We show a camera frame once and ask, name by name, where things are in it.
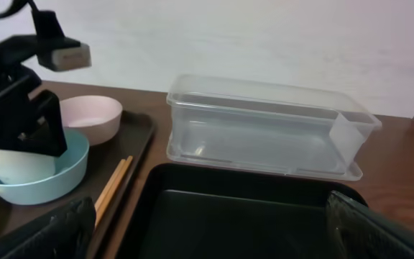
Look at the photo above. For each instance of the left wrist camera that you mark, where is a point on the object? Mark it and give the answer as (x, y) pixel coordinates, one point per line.
(66, 59)

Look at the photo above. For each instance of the black tray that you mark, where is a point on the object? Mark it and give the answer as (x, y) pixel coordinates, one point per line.
(186, 211)

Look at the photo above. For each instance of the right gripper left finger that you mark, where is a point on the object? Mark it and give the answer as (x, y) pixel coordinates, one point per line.
(64, 232)

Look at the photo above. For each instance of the light blue bowl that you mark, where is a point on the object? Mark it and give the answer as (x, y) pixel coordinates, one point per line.
(70, 169)

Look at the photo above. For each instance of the white cup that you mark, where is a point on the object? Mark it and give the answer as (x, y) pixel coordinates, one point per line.
(19, 167)

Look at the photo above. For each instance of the clear plastic container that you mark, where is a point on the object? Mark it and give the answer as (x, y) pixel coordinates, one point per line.
(255, 126)

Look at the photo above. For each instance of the wooden chopstick left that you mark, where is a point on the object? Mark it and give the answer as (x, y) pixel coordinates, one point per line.
(108, 185)

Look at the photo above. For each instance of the brown serving tray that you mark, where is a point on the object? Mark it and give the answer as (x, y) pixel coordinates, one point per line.
(134, 136)

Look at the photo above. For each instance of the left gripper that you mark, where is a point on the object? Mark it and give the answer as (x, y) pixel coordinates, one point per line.
(29, 124)

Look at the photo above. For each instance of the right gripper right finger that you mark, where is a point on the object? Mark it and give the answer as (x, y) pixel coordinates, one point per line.
(357, 232)

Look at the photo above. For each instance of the pink bowl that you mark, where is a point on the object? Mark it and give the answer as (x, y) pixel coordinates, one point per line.
(97, 117)

